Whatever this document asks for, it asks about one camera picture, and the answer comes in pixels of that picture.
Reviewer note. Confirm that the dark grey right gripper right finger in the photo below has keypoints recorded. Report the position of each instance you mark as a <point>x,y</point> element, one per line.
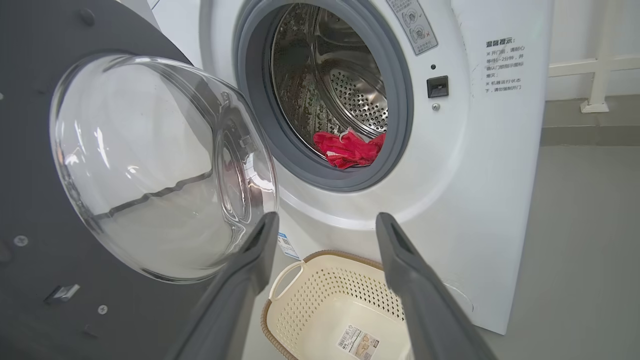
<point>425,300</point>

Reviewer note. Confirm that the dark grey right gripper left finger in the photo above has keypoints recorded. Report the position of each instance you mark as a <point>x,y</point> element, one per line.
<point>235,300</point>

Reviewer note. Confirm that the red cloth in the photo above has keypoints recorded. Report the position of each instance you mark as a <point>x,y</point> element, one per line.
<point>350,147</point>

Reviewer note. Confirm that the black round glass washer door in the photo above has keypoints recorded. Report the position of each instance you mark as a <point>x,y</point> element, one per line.
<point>30,150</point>

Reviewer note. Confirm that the white printed product label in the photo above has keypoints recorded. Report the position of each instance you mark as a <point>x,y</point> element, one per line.
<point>357,342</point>

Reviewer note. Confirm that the cream perforated laundry basket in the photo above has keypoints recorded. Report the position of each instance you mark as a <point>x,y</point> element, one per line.
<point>330,300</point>

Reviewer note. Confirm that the white washing machine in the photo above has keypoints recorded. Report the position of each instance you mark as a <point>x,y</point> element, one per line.
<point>475,190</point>

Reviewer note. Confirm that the black door latch socket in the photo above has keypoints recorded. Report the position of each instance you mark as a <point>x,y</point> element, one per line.
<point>437,87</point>

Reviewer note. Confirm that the stainless steel washing machine drum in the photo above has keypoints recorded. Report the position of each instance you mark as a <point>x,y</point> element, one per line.
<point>320,75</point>

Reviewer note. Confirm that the round white filter cover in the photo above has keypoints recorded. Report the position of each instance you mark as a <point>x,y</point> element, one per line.
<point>457,295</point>

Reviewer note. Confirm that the blue energy label sticker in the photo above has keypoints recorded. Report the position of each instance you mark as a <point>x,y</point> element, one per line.
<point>288,246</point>

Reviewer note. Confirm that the grey warning sticker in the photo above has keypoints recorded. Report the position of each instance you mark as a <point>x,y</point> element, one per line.
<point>415,25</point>

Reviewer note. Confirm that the white metal railing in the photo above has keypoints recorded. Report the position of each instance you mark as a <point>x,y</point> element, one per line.
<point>597,65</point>

